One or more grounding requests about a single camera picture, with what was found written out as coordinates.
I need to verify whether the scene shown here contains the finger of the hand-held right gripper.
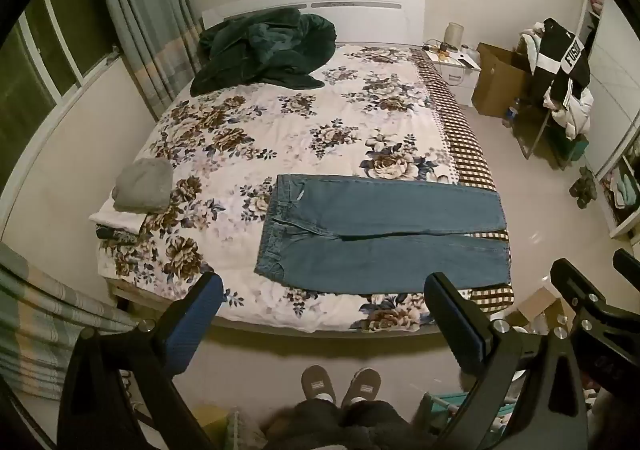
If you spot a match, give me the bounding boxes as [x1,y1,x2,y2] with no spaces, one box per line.
[612,248,640,281]
[550,257,612,317]

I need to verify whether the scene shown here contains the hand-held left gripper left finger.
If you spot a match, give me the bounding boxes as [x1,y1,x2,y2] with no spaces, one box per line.
[57,271,224,450]

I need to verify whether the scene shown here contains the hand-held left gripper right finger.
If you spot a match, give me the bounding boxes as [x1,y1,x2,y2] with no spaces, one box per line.
[424,272,591,450]

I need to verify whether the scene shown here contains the blue jeans pants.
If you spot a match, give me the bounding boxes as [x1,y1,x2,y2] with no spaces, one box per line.
[254,174,511,295]

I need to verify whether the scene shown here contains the small cardboard box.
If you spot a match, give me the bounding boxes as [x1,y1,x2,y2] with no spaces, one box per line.
[505,287,577,337]

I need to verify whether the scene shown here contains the teal plastic crate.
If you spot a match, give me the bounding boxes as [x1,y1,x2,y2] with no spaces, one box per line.
[415,391,481,437]

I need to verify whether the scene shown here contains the dark plush slippers pair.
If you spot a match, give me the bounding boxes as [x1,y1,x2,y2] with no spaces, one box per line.
[571,166,599,209]

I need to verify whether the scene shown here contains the dark patterned folded cloth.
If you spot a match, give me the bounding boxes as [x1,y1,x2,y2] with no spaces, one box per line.
[96,225,138,245]

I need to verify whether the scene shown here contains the person's grey right slipper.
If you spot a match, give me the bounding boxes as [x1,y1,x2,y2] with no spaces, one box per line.
[342,367,382,406]

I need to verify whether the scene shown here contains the person's grey slipper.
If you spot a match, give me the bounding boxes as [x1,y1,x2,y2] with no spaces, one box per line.
[301,365,337,404]
[342,367,382,406]

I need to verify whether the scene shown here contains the white folded cloth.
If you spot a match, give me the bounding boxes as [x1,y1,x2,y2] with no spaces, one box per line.
[89,209,147,234]

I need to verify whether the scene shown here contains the person's grey left slipper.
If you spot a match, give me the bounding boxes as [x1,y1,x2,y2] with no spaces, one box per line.
[301,365,337,404]

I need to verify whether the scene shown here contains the grey folded cloth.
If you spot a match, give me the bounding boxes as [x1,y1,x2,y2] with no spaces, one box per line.
[112,159,173,214]

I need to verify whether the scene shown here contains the grey-green striped curtain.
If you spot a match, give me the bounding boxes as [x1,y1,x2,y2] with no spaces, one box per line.
[0,242,137,401]
[90,0,202,119]

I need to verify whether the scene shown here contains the white wardrobe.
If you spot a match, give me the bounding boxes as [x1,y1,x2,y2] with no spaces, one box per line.
[580,0,640,239]

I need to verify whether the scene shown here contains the person's dark trouser legs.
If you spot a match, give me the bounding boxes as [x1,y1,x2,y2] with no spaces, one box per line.
[262,397,417,450]

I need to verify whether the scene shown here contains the white puffy jacket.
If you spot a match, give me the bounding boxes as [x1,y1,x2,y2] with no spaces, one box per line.
[542,84,597,141]

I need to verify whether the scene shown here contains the brown checked bed sheet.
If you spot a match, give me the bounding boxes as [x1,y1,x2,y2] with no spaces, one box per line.
[416,54,516,315]

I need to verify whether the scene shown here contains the floral bed blanket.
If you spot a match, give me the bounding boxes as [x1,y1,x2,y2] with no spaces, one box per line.
[90,44,516,333]

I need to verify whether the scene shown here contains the large cardboard box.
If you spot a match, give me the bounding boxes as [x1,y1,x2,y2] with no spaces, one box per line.
[471,42,534,119]

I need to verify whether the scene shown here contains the black and white jacket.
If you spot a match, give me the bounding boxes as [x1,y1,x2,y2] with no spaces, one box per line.
[530,18,592,104]

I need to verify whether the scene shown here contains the white nightstand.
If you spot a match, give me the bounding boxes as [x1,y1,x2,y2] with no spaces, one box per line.
[425,47,482,109]

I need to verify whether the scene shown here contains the pale garment on chair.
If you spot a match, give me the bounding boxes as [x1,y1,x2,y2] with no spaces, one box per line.
[517,27,547,58]

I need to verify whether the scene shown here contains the dark green blanket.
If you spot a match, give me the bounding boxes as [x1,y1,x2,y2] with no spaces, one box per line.
[190,8,337,96]

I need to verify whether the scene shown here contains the white framed window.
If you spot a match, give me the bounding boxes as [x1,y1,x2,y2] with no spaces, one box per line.
[0,0,119,153]

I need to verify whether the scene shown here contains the white bed headboard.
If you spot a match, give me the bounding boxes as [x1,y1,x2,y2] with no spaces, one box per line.
[201,0,427,49]

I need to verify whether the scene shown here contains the metal frame chair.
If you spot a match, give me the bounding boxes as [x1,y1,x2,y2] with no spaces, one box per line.
[515,102,590,167]

